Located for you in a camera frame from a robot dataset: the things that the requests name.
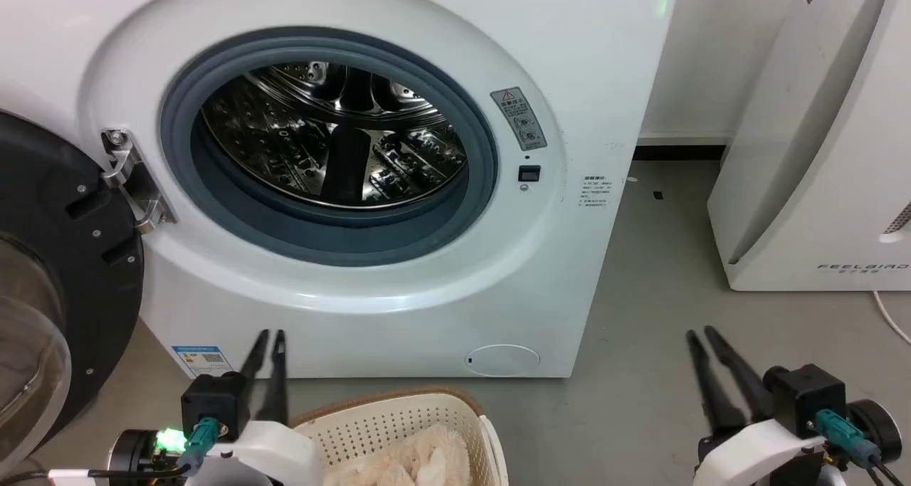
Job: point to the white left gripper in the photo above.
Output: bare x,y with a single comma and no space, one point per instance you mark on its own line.
274,454

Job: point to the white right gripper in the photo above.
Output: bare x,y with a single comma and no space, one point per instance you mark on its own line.
754,454

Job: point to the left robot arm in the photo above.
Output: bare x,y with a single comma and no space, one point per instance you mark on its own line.
135,457

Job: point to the washing machine door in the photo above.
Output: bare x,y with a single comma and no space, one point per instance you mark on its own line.
78,272

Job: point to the stainless steel washing machine drum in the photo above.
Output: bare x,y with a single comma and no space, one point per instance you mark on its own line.
334,137

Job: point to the blue energy label sticker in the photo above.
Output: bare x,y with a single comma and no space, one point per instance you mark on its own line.
203,361

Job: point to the cream perforated laundry basket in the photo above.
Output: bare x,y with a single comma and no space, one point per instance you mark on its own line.
349,425

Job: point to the grey rubber door gasket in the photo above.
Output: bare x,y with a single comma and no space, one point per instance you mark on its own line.
327,237

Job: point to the cream fluffy towel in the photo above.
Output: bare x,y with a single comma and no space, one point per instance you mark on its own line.
420,461

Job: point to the round white filter cover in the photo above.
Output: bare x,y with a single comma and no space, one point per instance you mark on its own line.
502,360

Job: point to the silver metal door hinge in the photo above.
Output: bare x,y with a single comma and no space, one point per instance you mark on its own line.
132,176

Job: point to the white air purifier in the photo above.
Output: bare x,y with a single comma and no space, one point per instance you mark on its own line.
818,151

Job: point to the black door latch socket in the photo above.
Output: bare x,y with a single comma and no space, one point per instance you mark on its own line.
529,173

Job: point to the grey warning sticker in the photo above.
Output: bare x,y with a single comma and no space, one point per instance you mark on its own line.
519,118

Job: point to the white front-load washing machine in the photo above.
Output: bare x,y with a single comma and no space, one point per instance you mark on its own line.
569,66

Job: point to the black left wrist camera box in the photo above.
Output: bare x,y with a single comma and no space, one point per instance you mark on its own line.
213,404

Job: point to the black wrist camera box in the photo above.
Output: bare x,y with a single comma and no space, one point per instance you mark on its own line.
213,404
804,397

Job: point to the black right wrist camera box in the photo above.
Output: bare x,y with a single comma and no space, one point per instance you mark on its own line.
804,397

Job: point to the black wall baseboard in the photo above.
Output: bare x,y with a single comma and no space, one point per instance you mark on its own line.
680,152

